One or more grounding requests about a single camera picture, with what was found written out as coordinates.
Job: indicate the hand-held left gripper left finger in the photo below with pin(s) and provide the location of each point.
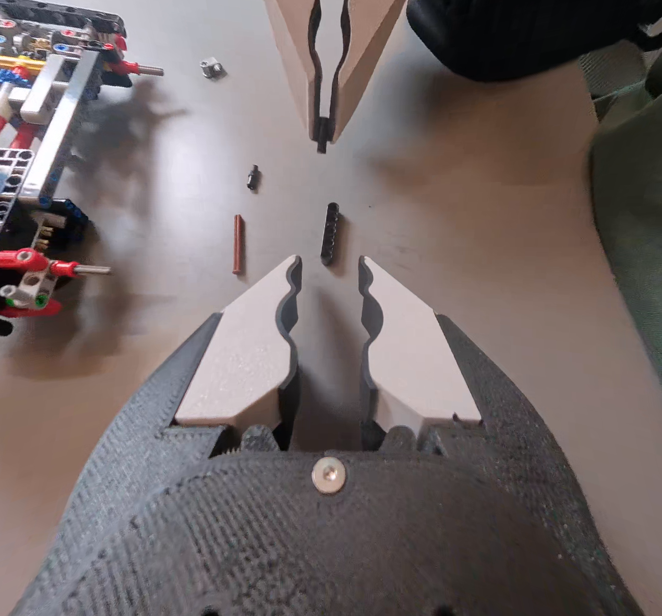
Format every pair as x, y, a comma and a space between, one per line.
243, 363

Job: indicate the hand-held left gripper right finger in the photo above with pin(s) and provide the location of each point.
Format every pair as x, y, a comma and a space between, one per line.
419, 363

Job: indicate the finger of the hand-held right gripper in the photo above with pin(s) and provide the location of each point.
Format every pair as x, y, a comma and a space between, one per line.
377, 11
287, 16

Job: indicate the black lego pin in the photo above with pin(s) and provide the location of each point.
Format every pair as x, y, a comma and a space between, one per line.
323, 135
253, 178

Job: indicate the black lego beam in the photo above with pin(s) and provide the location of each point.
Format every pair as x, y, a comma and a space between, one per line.
331, 233

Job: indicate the lego car chassis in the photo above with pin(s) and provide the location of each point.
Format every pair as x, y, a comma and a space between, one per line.
51, 109

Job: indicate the grey lego connector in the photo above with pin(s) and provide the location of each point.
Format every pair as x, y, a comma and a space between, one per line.
212, 69

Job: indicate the brown lego axle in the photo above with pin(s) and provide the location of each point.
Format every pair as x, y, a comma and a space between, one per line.
239, 244

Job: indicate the black textured cushion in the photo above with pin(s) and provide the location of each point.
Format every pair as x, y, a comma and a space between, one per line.
517, 21

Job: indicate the person's green clothing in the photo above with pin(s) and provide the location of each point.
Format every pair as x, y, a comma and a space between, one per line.
631, 213

